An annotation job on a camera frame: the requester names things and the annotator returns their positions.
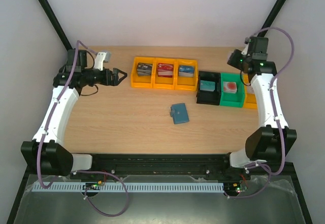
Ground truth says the teal leather card holder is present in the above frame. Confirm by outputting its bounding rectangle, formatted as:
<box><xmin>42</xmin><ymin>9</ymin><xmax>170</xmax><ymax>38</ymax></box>
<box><xmin>170</xmin><ymin>103</ymin><xmax>189</xmax><ymax>124</ymax></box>

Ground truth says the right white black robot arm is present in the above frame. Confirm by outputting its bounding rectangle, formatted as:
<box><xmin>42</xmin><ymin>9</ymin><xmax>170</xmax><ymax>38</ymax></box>
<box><xmin>221</xmin><ymin>37</ymin><xmax>297</xmax><ymax>179</ymax></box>

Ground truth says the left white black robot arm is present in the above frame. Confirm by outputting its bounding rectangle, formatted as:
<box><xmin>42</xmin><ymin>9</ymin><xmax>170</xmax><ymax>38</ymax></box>
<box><xmin>21</xmin><ymin>49</ymin><xmax>127</xmax><ymax>176</ymax></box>

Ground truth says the black card stack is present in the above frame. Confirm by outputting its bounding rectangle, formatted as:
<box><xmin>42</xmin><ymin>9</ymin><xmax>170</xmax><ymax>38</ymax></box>
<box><xmin>136</xmin><ymin>62</ymin><xmax>152</xmax><ymax>76</ymax></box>

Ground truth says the red white card stack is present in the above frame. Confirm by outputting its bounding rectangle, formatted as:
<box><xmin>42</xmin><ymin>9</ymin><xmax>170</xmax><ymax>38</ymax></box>
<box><xmin>223</xmin><ymin>81</ymin><xmax>238</xmax><ymax>93</ymax></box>

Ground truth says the white pink card stack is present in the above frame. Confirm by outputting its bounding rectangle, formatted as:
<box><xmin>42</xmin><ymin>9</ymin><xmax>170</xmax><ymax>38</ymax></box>
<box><xmin>246</xmin><ymin>86</ymin><xmax>254</xmax><ymax>94</ymax></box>

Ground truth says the teal card stack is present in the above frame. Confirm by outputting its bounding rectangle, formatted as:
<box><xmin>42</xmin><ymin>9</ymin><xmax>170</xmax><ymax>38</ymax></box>
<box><xmin>200</xmin><ymin>80</ymin><xmax>215</xmax><ymax>92</ymax></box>

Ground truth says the blue card stack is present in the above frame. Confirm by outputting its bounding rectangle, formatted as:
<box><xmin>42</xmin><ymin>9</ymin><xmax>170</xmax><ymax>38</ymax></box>
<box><xmin>178</xmin><ymin>65</ymin><xmax>195</xmax><ymax>77</ymax></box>

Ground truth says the orange bin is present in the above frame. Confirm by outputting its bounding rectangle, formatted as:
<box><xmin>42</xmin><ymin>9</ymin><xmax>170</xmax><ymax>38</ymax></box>
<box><xmin>131</xmin><ymin>56</ymin><xmax>155</xmax><ymax>88</ymax></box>
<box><xmin>243</xmin><ymin>85</ymin><xmax>257</xmax><ymax>109</ymax></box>
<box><xmin>175</xmin><ymin>59</ymin><xmax>199</xmax><ymax>91</ymax></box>
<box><xmin>153</xmin><ymin>57</ymin><xmax>176</xmax><ymax>89</ymax></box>

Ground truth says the green bin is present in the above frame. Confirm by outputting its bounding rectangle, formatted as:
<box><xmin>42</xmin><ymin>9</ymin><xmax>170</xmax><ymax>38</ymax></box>
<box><xmin>220</xmin><ymin>73</ymin><xmax>245</xmax><ymax>108</ymax></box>

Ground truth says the far right orange bin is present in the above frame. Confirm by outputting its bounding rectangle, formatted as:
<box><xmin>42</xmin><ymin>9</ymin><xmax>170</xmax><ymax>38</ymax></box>
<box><xmin>243</xmin><ymin>85</ymin><xmax>257</xmax><ymax>109</ymax></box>

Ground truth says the black bin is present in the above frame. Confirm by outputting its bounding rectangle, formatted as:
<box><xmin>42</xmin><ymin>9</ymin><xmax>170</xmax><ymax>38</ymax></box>
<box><xmin>197</xmin><ymin>71</ymin><xmax>221</xmax><ymax>106</ymax></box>

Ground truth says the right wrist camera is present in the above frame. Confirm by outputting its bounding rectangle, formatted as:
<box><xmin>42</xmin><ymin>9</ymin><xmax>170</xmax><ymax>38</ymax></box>
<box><xmin>241</xmin><ymin>37</ymin><xmax>251</xmax><ymax>56</ymax></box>

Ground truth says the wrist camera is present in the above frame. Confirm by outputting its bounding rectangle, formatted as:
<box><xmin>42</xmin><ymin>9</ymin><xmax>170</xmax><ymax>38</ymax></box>
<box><xmin>93</xmin><ymin>51</ymin><xmax>111</xmax><ymax>71</ymax></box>
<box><xmin>241</xmin><ymin>37</ymin><xmax>251</xmax><ymax>56</ymax></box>

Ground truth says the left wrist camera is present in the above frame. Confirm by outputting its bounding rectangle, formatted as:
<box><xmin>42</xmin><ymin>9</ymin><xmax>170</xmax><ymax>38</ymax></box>
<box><xmin>93</xmin><ymin>51</ymin><xmax>111</xmax><ymax>71</ymax></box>

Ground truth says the right black frame post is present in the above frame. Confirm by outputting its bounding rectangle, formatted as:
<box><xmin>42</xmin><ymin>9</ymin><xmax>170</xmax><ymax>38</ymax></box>
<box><xmin>262</xmin><ymin>0</ymin><xmax>286</xmax><ymax>29</ymax></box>

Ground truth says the black frame post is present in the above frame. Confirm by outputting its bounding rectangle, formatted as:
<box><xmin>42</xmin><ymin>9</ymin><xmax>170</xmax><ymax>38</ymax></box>
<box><xmin>38</xmin><ymin>0</ymin><xmax>72</xmax><ymax>50</ymax></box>
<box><xmin>262</xmin><ymin>0</ymin><xmax>286</xmax><ymax>29</ymax></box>

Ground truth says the left black frame post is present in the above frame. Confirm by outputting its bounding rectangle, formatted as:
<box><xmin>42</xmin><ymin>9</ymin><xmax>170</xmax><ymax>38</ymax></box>
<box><xmin>38</xmin><ymin>0</ymin><xmax>72</xmax><ymax>50</ymax></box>

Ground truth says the light blue cable duct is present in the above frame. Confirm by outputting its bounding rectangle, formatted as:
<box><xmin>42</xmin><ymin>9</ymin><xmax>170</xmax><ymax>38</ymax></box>
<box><xmin>31</xmin><ymin>182</ymin><xmax>224</xmax><ymax>193</ymax></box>

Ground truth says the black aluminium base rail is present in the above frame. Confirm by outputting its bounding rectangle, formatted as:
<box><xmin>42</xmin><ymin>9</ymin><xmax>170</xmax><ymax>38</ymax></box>
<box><xmin>57</xmin><ymin>153</ymin><xmax>297</xmax><ymax>181</ymax></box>

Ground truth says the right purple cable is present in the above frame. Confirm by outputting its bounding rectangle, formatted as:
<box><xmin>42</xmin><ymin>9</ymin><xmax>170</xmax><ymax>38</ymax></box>
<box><xmin>225</xmin><ymin>27</ymin><xmax>295</xmax><ymax>200</ymax></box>

